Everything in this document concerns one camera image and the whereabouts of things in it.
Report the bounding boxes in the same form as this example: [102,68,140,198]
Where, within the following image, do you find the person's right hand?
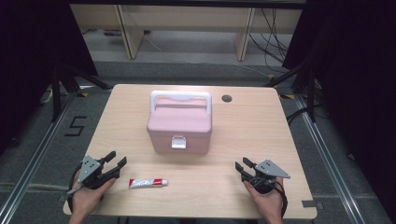
[243,177,285,218]

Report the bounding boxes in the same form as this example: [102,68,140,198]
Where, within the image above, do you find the metal floor rail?
[0,92,78,224]
[293,92,369,224]

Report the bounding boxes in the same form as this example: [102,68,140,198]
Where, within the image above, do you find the person's left hand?
[71,170,117,216]

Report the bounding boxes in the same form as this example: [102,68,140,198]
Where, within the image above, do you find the pink storage box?
[146,90,214,156]

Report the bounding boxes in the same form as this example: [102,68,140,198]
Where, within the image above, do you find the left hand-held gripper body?
[65,154,121,190]

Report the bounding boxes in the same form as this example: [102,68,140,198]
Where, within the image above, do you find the white and red tube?
[128,177,169,190]

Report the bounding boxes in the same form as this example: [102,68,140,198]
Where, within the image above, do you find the black metal stand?
[50,63,113,123]
[264,60,318,123]

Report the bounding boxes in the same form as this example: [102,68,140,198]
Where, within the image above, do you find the black hanging cables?
[247,7,291,75]

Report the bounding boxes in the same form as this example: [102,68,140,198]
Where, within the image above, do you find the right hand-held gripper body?
[248,159,291,195]

